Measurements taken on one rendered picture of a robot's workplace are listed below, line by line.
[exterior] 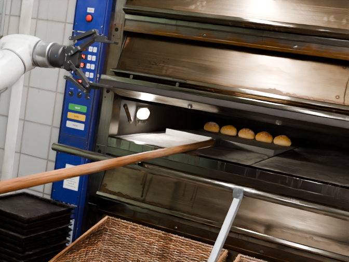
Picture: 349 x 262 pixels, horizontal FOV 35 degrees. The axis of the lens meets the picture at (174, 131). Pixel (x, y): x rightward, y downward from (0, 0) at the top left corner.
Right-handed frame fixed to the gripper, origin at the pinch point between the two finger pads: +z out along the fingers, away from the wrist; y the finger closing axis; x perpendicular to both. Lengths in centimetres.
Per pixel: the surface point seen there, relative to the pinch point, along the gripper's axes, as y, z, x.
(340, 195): 34, 70, -54
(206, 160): 32, 18, -55
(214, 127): 28, -14, -154
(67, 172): 29.3, 7.6, 27.8
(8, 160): 51, -76, -54
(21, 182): 29, 8, 47
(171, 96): 8.8, 5.1, -40.2
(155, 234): 65, 2, -52
